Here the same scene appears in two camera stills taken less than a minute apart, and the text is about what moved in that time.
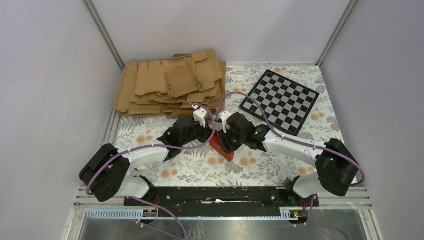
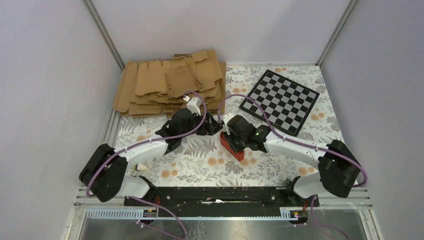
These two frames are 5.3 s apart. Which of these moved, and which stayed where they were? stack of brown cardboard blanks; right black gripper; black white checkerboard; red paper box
Moved: red paper box
Stayed: black white checkerboard; right black gripper; stack of brown cardboard blanks
